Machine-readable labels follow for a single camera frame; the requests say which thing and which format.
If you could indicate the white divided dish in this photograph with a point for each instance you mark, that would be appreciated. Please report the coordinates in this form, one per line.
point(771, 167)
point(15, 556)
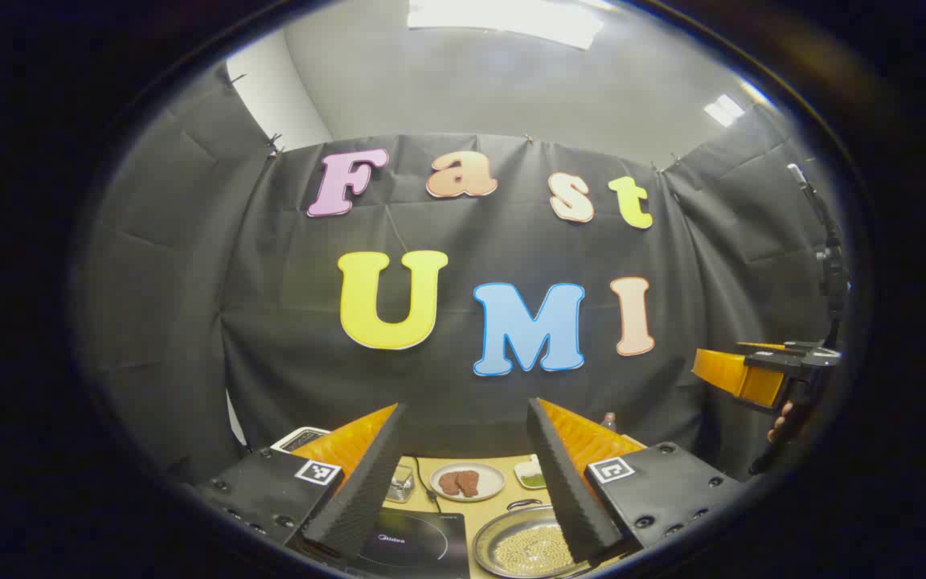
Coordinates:
point(529, 468)

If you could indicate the white toaster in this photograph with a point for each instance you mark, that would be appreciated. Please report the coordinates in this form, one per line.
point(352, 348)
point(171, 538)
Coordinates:
point(298, 438)

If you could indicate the white oval plate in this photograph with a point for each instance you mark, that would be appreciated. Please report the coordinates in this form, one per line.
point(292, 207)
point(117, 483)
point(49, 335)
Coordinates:
point(491, 482)

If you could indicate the black induction cooktop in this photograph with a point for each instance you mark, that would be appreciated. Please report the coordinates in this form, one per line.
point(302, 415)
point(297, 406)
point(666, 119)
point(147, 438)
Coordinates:
point(431, 547)

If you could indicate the brown meat slice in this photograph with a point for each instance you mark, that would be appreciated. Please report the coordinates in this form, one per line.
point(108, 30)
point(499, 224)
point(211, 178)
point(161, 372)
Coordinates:
point(469, 482)
point(448, 483)

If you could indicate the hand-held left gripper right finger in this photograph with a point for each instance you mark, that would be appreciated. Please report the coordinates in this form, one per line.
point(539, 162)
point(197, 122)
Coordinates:
point(567, 490)

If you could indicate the small ceiling light panel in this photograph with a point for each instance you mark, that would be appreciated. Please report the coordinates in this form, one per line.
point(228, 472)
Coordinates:
point(724, 109)

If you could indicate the large ceiling light panel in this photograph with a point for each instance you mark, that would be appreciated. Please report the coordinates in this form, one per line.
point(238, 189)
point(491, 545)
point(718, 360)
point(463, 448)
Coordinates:
point(503, 20)

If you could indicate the black stand pole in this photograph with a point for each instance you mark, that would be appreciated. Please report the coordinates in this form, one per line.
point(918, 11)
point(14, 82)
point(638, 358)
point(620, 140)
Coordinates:
point(833, 273)

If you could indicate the pile of yellow soybeans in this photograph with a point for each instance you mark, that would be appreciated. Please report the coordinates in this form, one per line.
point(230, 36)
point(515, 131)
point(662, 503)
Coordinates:
point(531, 551)

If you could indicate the pile of green beans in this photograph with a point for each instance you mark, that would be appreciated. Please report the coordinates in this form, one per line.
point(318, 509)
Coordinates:
point(534, 481)

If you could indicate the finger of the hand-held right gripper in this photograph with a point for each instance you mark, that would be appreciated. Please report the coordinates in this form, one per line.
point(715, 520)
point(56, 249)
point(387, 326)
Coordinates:
point(809, 355)
point(740, 378)

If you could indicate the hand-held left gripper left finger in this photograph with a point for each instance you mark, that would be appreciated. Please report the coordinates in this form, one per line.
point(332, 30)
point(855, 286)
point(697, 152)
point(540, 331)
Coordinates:
point(366, 482)

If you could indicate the clear plastic water bottle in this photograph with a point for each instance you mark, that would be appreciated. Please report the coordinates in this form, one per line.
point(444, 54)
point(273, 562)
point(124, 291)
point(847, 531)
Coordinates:
point(609, 423)

